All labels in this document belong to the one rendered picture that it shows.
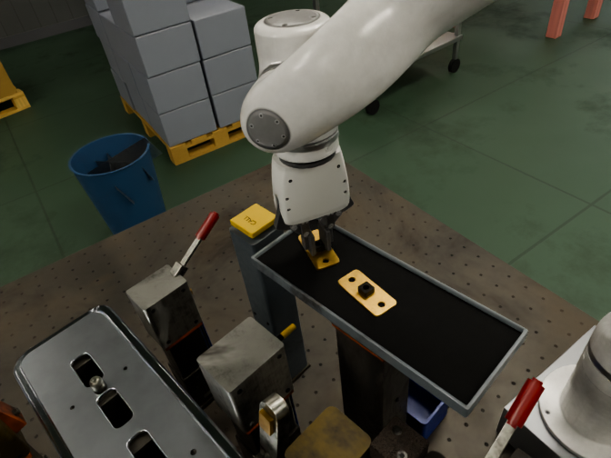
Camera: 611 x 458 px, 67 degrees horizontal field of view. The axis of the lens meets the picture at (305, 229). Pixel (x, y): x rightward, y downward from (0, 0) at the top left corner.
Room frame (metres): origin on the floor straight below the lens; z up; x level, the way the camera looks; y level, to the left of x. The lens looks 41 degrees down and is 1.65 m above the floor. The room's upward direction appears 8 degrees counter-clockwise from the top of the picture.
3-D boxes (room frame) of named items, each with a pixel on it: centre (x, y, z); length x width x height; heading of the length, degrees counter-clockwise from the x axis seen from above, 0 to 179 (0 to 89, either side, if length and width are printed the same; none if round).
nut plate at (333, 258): (0.52, -0.02, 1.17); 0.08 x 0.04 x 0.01; 16
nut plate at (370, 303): (0.42, -0.07, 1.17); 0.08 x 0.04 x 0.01; 31
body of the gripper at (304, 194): (0.52, -0.02, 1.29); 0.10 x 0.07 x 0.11; 106
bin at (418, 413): (0.47, -0.17, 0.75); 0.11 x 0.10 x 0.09; 40
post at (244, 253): (0.62, 0.09, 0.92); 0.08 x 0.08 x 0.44; 40
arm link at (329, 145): (0.52, -0.02, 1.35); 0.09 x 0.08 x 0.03; 106
